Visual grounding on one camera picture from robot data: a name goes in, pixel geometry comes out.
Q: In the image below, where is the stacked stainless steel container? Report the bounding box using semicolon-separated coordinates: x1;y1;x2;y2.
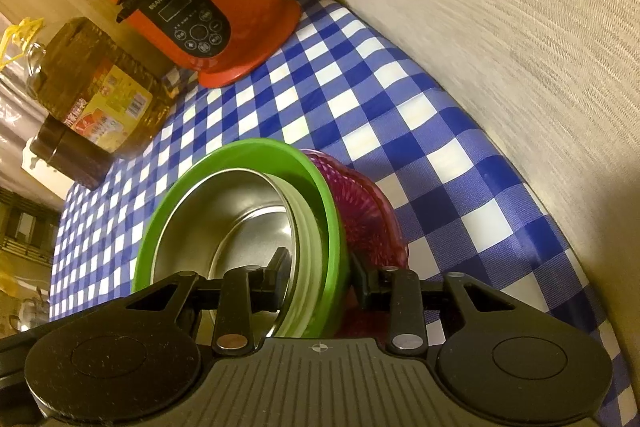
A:
10;292;51;333

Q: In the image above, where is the cream plastic bowl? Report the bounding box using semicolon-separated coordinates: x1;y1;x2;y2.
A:
150;169;333;339

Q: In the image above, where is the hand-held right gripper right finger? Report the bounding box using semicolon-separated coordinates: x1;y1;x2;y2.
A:
350;251;507;355

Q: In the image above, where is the large cooking oil bottle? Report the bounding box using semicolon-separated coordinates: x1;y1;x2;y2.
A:
0;17;173;154

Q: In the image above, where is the white wooden chair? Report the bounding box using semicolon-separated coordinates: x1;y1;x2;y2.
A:
21;142;76;208

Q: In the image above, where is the blue white checked tablecloth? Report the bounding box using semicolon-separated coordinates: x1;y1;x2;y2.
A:
47;0;626;427

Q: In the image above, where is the sheer grey curtain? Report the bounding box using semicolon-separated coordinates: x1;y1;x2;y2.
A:
0;57;66;208

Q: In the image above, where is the green plastic bowl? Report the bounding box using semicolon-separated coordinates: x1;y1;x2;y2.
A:
131;139;348;339

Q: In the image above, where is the stainless steel bowl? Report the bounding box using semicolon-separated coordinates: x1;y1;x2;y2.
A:
150;170;301;338

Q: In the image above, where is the dark brown jar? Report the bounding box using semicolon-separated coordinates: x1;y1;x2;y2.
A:
29;116;118;190

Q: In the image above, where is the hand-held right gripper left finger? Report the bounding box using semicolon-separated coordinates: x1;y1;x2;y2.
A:
122;247;292;356

